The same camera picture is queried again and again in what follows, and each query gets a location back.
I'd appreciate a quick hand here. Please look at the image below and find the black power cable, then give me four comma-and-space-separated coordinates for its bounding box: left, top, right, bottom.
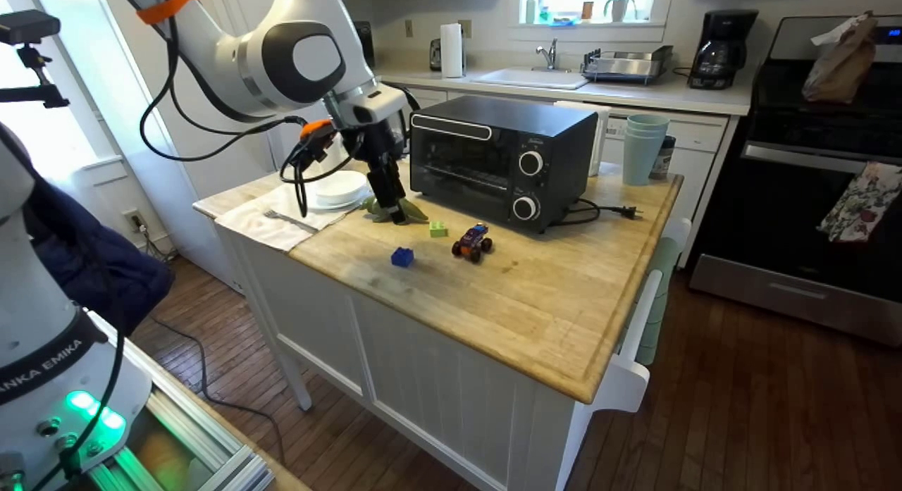
552, 198, 643, 228

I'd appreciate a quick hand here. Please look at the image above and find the navy blue cloth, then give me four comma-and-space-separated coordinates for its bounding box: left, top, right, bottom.
0, 123, 175, 337

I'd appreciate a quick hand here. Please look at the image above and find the camera on mount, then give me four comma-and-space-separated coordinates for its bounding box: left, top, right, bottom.
0, 11, 70, 110

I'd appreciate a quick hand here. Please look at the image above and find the green toy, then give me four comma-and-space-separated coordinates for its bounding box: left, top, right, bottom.
362, 194, 430, 226

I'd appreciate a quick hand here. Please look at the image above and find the white cloth napkin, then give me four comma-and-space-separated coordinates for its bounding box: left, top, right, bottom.
214, 184, 369, 253

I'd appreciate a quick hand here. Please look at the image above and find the black stove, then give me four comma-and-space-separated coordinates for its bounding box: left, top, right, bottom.
688, 15, 902, 348

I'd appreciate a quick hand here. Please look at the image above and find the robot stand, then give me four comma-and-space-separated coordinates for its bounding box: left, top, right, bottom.
83, 309, 312, 491

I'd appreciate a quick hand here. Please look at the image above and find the stack of teal cups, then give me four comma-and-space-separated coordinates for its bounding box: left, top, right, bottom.
622, 114, 671, 187

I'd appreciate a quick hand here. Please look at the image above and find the white towel rail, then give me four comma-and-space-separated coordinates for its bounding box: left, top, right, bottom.
591, 216, 693, 416

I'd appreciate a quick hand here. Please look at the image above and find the stack of white plates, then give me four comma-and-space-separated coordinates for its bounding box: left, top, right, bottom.
309, 168, 371, 211

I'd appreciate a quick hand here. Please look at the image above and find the silver fork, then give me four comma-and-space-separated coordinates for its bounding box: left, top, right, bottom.
264, 209, 320, 235

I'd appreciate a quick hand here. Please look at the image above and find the toy monster truck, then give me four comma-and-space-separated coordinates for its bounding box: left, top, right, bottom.
451, 223, 494, 264

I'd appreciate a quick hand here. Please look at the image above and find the floral towel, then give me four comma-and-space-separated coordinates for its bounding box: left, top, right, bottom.
817, 161, 902, 244

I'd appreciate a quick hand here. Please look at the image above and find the paper towel roll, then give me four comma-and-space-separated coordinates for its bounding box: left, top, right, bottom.
439, 22, 465, 79

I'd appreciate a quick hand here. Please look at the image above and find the black toaster oven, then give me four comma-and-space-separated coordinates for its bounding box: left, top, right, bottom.
409, 95, 599, 235

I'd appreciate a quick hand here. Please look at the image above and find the toaster oven door handle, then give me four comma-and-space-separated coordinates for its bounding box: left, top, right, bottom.
412, 113, 493, 142

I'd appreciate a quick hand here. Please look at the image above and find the teal towel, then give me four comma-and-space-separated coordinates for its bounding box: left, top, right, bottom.
619, 236, 682, 367

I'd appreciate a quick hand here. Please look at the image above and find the white sink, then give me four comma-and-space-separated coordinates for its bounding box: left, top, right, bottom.
473, 67, 590, 91

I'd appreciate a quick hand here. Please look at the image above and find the dish rack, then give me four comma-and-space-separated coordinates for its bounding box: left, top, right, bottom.
581, 44, 674, 84

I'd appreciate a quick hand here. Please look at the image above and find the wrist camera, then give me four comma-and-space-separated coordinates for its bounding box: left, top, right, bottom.
302, 128, 340, 164

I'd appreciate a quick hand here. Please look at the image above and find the black coffee maker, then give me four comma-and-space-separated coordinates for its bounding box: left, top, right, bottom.
686, 9, 760, 91

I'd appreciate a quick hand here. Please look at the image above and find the brown paper bag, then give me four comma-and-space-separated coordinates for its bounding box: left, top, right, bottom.
801, 11, 879, 104

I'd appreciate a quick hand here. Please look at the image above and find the toaster oven door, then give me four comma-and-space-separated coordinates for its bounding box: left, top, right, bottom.
410, 113, 520, 211

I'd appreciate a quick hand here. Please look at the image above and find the dark can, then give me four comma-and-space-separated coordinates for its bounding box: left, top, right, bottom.
649, 135, 678, 181

